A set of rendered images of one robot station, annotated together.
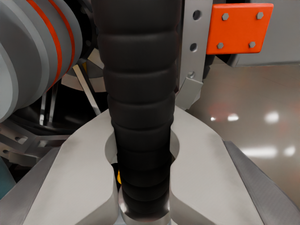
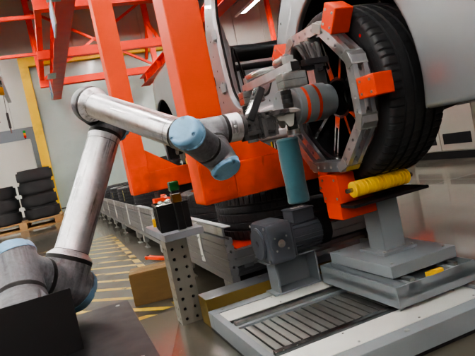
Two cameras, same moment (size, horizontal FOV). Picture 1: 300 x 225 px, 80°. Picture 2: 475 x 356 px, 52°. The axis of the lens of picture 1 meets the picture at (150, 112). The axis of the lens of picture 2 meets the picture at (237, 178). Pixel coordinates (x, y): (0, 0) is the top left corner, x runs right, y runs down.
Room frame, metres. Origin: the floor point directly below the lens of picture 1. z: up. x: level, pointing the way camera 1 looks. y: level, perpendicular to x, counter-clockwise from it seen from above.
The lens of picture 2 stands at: (-0.66, -1.44, 0.75)
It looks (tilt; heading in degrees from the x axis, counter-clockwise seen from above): 4 degrees down; 70
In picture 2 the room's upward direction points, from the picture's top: 12 degrees counter-clockwise
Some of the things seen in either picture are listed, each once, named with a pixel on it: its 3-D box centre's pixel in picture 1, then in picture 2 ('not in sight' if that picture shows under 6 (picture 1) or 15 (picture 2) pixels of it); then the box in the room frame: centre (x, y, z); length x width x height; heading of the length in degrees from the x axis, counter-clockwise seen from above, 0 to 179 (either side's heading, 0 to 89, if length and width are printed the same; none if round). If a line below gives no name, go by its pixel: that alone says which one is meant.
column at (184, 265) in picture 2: not in sight; (181, 275); (-0.23, 0.78, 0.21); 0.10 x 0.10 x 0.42; 1
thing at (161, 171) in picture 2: not in sight; (177, 164); (0.29, 2.62, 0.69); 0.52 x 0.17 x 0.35; 1
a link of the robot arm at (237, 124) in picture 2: not in sight; (233, 127); (-0.12, 0.00, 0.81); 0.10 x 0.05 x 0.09; 91
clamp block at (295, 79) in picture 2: not in sight; (291, 79); (0.12, 0.00, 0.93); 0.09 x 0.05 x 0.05; 1
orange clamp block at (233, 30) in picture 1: (229, 27); (374, 85); (0.33, -0.14, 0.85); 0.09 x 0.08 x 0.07; 91
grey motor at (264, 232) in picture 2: not in sight; (302, 246); (0.27, 0.49, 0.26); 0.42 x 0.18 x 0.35; 1
